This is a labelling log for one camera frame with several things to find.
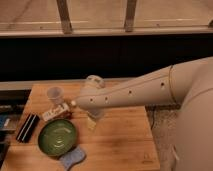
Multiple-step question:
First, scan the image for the wooden window post right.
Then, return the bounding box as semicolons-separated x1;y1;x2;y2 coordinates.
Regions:
124;0;137;32

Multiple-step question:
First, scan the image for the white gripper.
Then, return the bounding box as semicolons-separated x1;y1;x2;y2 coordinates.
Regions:
87;109;105;131

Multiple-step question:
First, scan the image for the wooden window post left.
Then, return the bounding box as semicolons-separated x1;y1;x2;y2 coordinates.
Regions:
56;0;72;34

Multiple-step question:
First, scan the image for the white and red carton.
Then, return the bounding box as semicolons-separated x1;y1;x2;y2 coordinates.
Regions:
42;103;70;121

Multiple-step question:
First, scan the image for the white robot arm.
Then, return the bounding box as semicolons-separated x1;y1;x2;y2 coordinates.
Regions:
76;57;213;171

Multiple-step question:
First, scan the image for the black rectangular box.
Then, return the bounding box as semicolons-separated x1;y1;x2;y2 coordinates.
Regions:
16;114;40;143

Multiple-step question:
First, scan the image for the clear plastic cup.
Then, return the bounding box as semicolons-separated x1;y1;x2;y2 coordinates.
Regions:
47;87;63;105

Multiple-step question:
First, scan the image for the green ceramic bowl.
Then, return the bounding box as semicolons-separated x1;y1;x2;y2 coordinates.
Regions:
38;119;78;157

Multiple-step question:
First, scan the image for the wooden window post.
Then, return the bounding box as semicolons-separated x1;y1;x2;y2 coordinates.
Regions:
56;0;72;34
124;0;137;32

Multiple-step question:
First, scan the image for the blue sponge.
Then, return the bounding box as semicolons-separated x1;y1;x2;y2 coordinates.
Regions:
60;146;86;171

